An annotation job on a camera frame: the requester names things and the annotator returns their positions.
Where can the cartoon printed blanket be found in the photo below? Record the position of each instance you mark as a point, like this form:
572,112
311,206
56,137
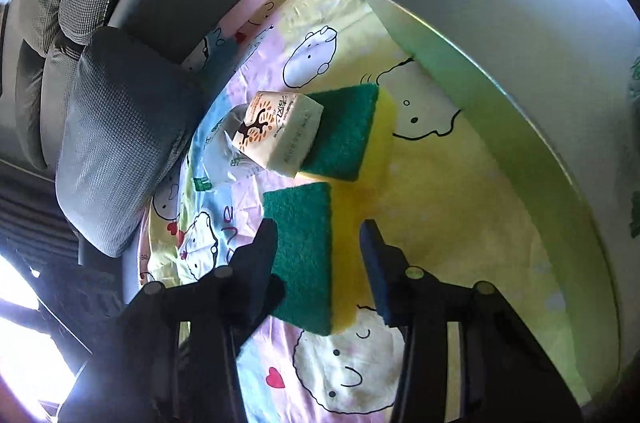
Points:
450,183

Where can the green and white box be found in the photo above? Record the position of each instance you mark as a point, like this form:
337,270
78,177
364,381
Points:
525,53

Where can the yellow sponge with green scourer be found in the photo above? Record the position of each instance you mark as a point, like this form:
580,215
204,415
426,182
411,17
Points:
305,253
345,128

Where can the white and orange tissue pack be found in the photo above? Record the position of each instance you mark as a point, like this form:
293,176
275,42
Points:
280,128

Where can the grey textured pillow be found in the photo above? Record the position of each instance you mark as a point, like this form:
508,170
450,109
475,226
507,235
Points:
120,143

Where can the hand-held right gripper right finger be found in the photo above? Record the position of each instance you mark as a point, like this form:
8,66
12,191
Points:
377,273

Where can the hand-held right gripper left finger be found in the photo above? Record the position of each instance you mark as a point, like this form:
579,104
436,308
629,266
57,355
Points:
260,253

